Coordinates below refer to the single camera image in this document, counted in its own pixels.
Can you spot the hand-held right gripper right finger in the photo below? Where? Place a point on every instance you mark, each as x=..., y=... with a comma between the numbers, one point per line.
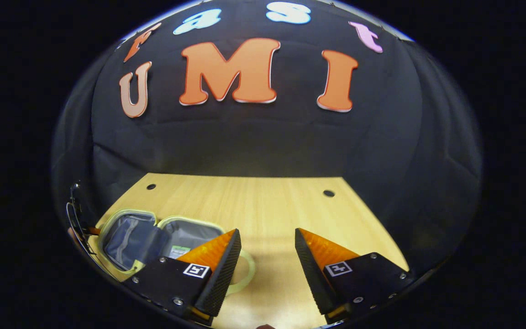
x=311, y=274

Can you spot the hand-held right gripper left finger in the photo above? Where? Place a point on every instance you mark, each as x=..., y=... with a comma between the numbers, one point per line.
x=222, y=278

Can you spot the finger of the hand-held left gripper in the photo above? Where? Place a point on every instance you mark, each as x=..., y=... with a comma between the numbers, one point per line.
x=93, y=230

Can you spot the pale yellow suitcase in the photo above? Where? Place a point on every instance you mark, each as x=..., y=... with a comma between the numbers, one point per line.
x=130, y=237

